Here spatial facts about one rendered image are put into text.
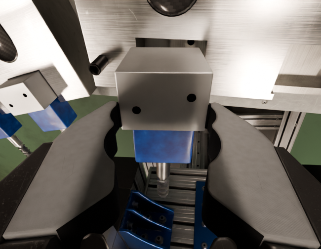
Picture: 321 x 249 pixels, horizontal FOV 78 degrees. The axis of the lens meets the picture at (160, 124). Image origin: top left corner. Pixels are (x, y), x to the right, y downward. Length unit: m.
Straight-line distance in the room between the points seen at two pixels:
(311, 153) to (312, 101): 1.37
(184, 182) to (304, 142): 1.14
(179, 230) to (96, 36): 0.43
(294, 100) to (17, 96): 0.33
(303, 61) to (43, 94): 0.26
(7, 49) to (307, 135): 1.50
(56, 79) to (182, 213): 0.40
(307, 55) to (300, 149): 1.44
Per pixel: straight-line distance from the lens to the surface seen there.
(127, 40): 0.17
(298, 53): 0.21
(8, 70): 0.30
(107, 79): 0.19
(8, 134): 0.37
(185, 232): 0.50
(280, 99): 0.30
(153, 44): 0.19
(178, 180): 0.57
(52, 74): 0.26
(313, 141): 1.60
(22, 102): 0.27
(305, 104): 0.32
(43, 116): 0.29
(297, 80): 0.22
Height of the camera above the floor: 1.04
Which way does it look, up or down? 48 degrees down
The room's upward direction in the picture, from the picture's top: 165 degrees counter-clockwise
